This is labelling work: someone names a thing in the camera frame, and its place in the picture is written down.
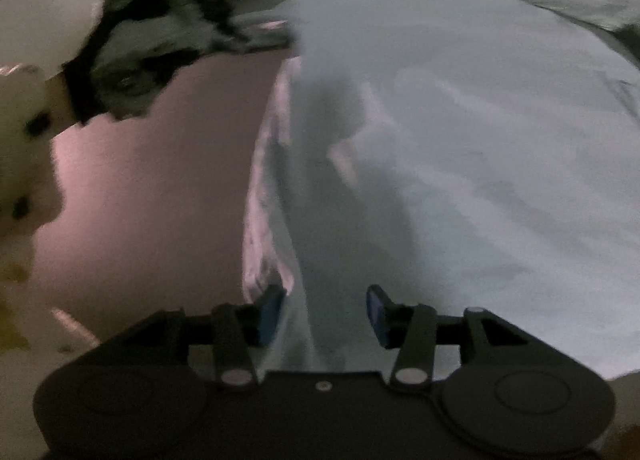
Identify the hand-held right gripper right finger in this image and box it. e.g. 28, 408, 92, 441
365, 284, 530, 389

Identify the person's left forearm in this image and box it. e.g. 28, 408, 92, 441
0, 63, 83, 241

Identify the light blue shirt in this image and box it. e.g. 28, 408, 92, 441
242, 0, 640, 382

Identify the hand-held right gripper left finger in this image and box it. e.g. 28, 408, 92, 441
122, 284, 287, 389

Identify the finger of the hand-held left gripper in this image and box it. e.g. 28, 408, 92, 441
227, 18, 297, 55

